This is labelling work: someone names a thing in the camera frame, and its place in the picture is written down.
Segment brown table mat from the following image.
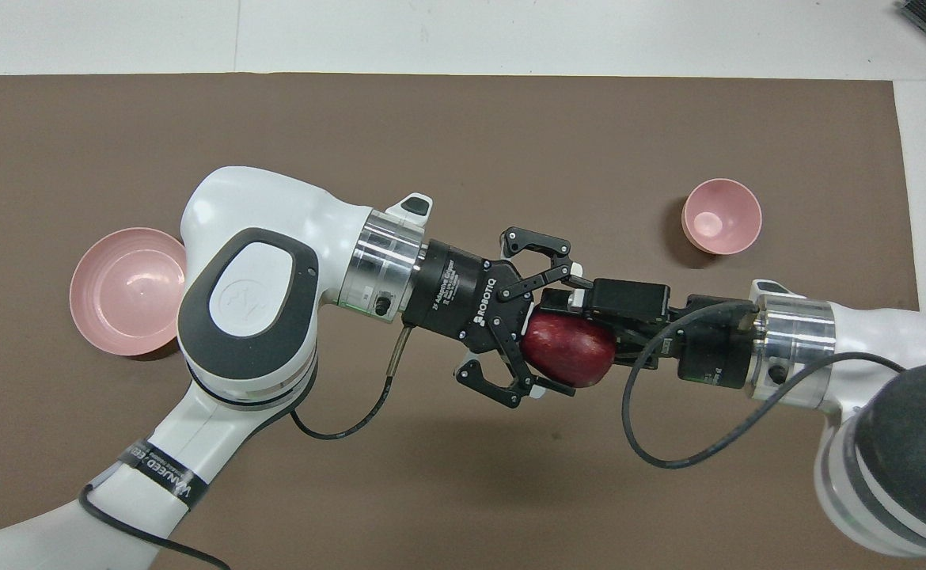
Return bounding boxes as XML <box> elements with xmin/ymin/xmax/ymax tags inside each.
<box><xmin>0</xmin><ymin>73</ymin><xmax>926</xmax><ymax>570</ymax></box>

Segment pink plate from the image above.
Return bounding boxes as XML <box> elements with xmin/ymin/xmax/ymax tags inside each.
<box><xmin>69</xmin><ymin>228</ymin><xmax>188</xmax><ymax>357</ymax></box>

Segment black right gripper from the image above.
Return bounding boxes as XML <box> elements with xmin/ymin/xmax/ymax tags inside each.
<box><xmin>538</xmin><ymin>277</ymin><xmax>762</xmax><ymax>390</ymax></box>

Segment dark red apple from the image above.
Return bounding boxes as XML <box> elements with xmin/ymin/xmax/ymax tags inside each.
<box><xmin>521</xmin><ymin>309</ymin><xmax>617</xmax><ymax>390</ymax></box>

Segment pink bowl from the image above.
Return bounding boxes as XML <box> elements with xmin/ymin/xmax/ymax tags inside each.
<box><xmin>681</xmin><ymin>179</ymin><xmax>763</xmax><ymax>256</ymax></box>

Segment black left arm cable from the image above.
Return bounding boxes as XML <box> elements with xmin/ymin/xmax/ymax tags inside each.
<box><xmin>79</xmin><ymin>325</ymin><xmax>416</xmax><ymax>570</ymax></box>

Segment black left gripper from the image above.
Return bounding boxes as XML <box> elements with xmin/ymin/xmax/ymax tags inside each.
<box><xmin>402</xmin><ymin>226</ymin><xmax>592</xmax><ymax>409</ymax></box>

